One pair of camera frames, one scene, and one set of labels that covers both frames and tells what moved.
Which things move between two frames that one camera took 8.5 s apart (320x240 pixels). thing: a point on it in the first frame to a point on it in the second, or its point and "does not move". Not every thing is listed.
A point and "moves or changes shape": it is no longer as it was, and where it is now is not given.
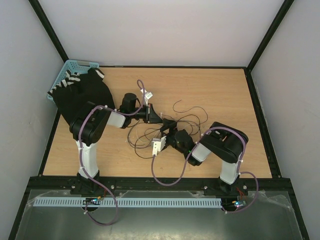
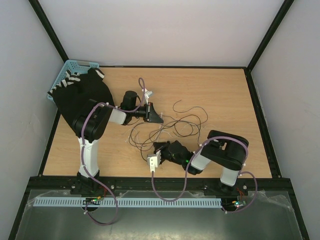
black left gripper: x=151 y=116 does not move
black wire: x=160 y=124 moves or changes shape
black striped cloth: x=73 y=93 does not move
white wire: x=137 y=136 to x=165 y=132
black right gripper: x=170 y=124 to x=161 y=146
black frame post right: x=285 y=7 does not move
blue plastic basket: x=76 y=66 does not move
